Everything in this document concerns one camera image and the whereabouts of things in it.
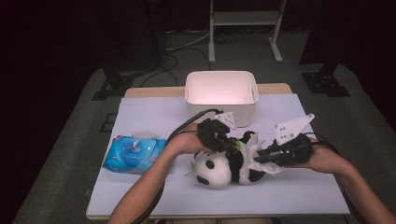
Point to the white table sheet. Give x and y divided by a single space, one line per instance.
211 202

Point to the white metal stand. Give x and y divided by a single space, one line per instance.
244 18

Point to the white plastic bin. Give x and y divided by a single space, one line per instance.
221 105

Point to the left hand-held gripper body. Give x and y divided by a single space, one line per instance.
213 133

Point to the blue wet wipes pack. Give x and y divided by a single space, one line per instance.
134 157

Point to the panda plush toy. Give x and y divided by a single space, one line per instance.
214 171

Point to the person's left hand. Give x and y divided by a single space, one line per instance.
185 143

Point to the person's right hand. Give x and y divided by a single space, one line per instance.
323 158

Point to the wooden table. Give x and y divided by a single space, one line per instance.
155 91

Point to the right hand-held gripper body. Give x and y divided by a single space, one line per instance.
292 152

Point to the dark floor plate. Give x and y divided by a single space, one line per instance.
109 123

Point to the white wet wipe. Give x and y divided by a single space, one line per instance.
264 168

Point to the black stand base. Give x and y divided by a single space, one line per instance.
113 85
325 83

